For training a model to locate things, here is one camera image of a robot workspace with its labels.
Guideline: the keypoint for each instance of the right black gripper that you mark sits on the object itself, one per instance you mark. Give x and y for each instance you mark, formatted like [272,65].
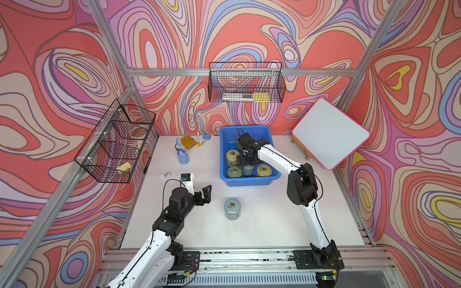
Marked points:
[242,162]

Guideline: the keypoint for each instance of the blue small clip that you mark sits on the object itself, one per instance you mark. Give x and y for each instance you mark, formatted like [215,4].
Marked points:
[205,137]

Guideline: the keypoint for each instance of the blue spray bottle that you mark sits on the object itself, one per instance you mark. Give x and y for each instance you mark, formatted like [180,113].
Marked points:
[181,152]

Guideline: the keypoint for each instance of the wooden board easel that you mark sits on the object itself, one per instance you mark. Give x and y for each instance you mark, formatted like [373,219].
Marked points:
[307,153]

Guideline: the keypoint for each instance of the yellow-green tea canister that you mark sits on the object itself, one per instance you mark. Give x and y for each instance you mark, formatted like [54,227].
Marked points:
[264,170]

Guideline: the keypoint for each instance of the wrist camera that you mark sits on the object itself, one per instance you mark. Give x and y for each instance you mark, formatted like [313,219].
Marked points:
[246,141]
[187,182]

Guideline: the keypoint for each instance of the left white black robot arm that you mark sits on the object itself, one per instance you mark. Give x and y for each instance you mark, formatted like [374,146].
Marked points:
[160,253]

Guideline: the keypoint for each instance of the dark green tea canister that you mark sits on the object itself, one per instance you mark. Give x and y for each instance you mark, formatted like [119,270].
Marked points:
[238,146]

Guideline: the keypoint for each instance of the green tea canister front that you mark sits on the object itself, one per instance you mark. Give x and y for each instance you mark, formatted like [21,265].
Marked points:
[234,172]

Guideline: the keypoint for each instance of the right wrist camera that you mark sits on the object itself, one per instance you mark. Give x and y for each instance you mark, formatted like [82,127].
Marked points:
[246,141]

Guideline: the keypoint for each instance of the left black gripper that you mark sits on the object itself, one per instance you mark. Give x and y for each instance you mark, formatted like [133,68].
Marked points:
[200,201]

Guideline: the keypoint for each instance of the black wire basket back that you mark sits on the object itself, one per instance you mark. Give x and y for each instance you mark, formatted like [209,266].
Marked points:
[236,81]

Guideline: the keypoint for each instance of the white board pink frame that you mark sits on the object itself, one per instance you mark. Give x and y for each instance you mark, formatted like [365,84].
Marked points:
[329,134]

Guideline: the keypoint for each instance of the black wire basket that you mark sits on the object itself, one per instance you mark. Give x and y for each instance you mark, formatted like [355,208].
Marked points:
[236,81]
[119,137]

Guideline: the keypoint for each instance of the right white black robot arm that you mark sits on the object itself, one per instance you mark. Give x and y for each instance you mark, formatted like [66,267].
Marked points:
[302,190]

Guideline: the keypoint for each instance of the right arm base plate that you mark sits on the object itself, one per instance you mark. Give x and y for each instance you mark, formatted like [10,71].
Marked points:
[309,260]

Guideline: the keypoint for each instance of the grey-blue tea canister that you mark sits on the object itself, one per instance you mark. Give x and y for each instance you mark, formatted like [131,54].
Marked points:
[248,170]
[232,209]

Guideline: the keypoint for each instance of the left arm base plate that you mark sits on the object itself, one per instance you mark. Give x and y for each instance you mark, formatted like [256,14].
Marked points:
[186,261]

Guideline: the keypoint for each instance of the olive green tea canister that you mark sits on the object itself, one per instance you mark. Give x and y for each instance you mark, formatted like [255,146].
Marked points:
[232,157]

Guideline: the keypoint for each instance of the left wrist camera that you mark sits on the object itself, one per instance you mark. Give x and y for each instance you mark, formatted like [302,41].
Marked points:
[187,182]

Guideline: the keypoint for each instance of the black wire basket left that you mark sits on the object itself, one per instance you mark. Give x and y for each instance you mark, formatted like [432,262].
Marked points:
[119,137]

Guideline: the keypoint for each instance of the blue plastic basket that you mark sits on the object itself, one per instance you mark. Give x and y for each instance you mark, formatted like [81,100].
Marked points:
[228,141]

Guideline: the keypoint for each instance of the amber square block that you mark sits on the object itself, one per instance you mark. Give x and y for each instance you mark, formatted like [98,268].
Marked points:
[188,142]

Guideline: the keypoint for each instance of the yellow box in basket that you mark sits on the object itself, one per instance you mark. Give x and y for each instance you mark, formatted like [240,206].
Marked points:
[261,97]

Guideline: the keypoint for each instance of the yellow sponge in basket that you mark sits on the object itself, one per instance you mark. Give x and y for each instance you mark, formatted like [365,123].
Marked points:
[126,167]

